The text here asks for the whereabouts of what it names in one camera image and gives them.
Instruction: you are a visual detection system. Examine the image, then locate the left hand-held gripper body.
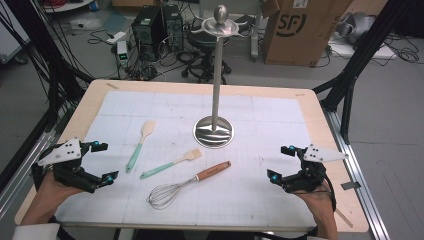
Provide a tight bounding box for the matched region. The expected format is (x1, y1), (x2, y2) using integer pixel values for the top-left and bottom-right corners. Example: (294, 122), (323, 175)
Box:
(37, 137), (105, 194)

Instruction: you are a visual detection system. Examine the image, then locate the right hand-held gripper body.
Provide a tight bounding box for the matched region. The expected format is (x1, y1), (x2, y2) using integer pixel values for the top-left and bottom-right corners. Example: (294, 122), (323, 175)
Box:
(283, 143), (349, 194)

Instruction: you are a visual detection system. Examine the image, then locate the wooden spoon green handle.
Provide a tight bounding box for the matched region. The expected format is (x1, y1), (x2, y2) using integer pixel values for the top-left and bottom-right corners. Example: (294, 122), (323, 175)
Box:
(125, 120), (157, 174)

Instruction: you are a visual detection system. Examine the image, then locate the wooden slotted spatula green handle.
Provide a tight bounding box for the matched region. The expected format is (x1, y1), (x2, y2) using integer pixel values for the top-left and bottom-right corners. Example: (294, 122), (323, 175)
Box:
(139, 148), (203, 180)

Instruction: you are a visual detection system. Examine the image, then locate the wire whisk wooden handle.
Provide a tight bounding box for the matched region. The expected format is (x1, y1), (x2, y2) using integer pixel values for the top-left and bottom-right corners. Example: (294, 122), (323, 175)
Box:
(146, 160), (232, 210)

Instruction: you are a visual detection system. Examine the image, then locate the steel utensil stand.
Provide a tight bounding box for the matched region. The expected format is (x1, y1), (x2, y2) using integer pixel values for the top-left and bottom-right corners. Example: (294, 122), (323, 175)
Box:
(191, 4), (246, 149)

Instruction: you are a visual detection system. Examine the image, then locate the person's right hand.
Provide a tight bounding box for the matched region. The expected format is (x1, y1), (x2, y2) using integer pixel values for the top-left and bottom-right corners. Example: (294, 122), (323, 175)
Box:
(294, 185), (336, 218)

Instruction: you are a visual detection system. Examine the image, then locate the person's left hand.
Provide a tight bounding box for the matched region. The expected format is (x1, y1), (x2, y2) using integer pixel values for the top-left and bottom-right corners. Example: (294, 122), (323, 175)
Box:
(39, 173), (85, 209)

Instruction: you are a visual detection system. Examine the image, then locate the grey tape piece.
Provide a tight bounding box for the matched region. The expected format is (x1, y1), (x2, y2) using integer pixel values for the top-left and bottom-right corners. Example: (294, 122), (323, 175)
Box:
(341, 181), (362, 191)

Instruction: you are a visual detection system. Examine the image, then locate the white grid mat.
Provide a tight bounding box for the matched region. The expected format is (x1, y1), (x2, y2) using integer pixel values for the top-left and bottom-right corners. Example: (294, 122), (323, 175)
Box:
(54, 90), (318, 229)

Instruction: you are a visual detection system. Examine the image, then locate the thin wooden strip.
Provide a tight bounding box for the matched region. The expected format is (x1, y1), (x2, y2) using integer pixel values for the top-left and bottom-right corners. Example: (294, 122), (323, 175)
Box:
(334, 208), (354, 229)

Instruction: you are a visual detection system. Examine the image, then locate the small device green display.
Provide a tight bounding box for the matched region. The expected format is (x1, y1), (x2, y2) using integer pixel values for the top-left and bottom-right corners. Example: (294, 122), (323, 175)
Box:
(116, 40), (129, 68)

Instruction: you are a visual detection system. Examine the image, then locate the white power strip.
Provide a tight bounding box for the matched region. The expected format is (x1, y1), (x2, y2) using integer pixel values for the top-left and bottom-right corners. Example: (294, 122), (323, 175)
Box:
(106, 30), (128, 45)

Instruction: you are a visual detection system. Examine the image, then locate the large brown cardboard box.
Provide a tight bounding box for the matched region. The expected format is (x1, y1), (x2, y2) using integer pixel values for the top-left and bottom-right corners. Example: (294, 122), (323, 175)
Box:
(261, 0), (354, 68)

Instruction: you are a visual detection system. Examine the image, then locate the black computer tower green label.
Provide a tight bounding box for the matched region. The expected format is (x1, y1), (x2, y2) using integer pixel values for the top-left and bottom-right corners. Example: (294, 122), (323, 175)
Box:
(131, 5), (168, 63)

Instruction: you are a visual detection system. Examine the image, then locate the black office stool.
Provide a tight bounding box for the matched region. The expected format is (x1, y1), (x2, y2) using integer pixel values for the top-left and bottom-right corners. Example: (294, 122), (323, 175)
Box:
(181, 19), (233, 85)

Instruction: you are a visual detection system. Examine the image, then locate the grey plastic device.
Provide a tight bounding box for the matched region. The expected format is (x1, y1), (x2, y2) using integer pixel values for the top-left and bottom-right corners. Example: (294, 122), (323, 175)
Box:
(336, 11), (378, 44)

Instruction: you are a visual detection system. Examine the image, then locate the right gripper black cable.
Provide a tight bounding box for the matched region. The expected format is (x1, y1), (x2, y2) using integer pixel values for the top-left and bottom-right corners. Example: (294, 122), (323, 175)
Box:
(321, 174), (338, 213)

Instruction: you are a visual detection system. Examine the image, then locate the black metal frame with cables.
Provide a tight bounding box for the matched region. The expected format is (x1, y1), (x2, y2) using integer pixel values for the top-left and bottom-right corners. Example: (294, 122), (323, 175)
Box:
(0, 0), (96, 134)

